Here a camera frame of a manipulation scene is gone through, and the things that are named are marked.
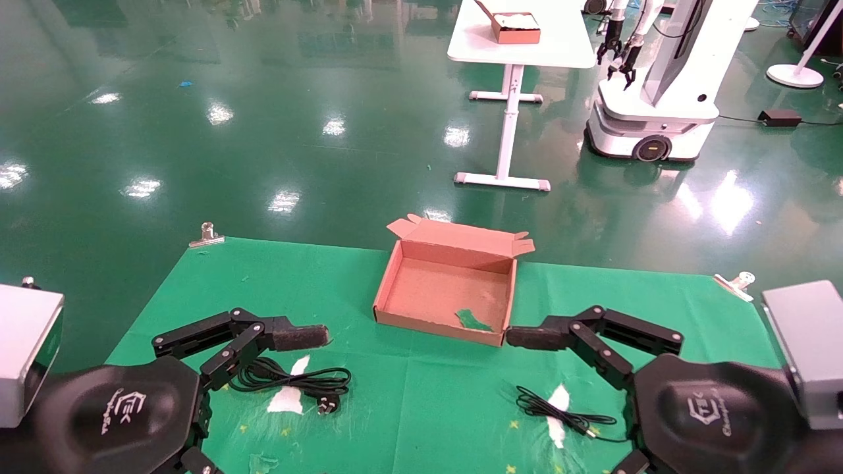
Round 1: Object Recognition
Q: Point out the black power cable with plug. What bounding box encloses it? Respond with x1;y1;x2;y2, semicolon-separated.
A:
229;357;352;416

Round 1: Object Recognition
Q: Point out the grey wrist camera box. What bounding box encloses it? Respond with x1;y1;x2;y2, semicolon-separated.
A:
0;284;65;429
762;281;843;430

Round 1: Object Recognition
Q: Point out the black power adapter brick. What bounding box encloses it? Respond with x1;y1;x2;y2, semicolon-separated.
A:
757;109;803;129

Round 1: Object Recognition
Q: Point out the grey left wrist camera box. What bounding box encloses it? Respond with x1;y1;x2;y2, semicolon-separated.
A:
0;284;65;429

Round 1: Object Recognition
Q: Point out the black gripper of wheeled robot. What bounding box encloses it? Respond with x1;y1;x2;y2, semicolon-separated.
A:
607;36;645;91
596;18;624;65

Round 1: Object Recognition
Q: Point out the small brown cardboard box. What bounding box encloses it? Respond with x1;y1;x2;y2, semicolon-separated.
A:
474;0;541;45

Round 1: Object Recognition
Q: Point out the white wheeled robot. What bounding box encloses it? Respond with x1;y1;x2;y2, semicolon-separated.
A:
585;0;759;163

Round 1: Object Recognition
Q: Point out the dark cabinet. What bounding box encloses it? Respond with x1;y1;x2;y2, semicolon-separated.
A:
787;0;843;57

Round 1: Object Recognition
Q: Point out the silver metal table clip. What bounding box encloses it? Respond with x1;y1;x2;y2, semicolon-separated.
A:
189;222;225;249
714;271;755;303

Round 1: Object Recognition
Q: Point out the white table with pedestal leg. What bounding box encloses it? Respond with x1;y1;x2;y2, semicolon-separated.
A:
447;0;597;192

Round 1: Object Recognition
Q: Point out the white stand with round base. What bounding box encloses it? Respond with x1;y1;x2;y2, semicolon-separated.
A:
767;0;843;90

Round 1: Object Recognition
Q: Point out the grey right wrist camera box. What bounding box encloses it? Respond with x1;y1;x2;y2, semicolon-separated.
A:
762;281;843;430

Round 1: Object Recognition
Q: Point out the green table cloth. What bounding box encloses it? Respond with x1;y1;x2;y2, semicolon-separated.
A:
105;237;784;474

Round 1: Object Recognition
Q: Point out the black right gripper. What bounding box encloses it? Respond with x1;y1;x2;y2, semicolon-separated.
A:
505;305;802;474

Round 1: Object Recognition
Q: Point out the thin black floor cable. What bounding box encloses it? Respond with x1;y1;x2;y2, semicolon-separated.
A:
717;115;843;127

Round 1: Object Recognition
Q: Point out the blue cable bundle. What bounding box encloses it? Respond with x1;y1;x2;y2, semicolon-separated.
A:
757;0;794;28

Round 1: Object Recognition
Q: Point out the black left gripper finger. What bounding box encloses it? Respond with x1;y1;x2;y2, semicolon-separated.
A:
151;307;330;390

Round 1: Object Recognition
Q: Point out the open brown cardboard box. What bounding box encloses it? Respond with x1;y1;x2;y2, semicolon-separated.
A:
373;213;535;348

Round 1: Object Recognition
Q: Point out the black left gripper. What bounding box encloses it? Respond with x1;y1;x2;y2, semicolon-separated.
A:
33;355;218;474

